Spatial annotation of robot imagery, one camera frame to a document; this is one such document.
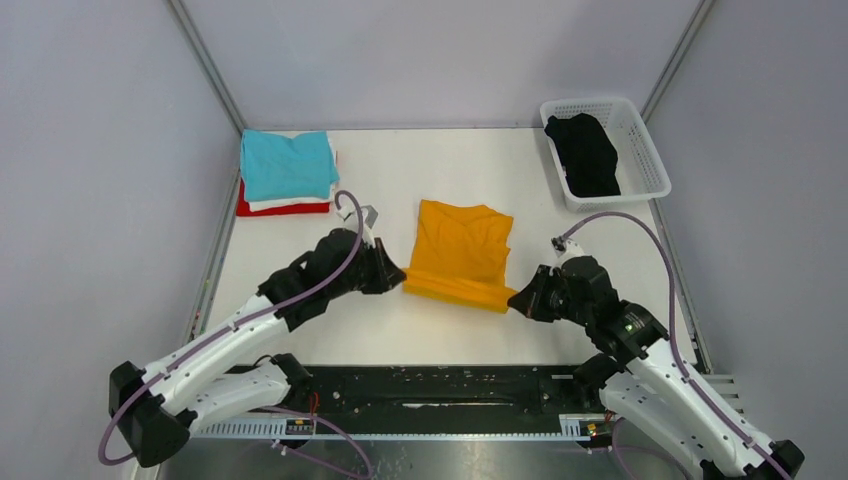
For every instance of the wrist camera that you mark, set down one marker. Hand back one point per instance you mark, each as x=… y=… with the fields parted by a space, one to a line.
x=566 y=249
x=352 y=218

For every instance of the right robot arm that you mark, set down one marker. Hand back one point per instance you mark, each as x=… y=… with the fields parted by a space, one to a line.
x=637 y=375

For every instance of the red folded t-shirt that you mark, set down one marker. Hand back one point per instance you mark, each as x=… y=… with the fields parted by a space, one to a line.
x=243 y=208

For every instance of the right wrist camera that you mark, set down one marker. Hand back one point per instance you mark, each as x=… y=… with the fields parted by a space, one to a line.
x=566 y=249

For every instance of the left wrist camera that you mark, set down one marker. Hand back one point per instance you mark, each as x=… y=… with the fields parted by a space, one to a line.
x=352 y=218

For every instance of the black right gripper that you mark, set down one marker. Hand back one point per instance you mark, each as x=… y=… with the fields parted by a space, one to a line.
x=527 y=300

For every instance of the black t-shirt in basket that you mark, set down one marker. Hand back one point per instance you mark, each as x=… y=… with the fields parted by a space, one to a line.
x=586 y=154

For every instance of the white folded t-shirt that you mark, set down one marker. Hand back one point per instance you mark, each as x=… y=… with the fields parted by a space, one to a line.
x=291 y=201

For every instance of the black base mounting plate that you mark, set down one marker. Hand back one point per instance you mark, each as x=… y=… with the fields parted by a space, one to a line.
x=457 y=400

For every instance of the teal folded t-shirt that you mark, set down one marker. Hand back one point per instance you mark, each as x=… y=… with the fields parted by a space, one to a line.
x=309 y=141

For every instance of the white plastic laundry basket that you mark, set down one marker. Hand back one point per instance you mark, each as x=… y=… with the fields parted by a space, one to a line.
x=640 y=172

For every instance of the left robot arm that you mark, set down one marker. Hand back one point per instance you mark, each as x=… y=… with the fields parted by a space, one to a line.
x=156 y=409

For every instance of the orange t-shirt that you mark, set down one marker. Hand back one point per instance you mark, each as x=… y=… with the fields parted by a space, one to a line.
x=460 y=256

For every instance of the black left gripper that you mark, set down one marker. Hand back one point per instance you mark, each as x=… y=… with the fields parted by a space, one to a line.
x=387 y=273

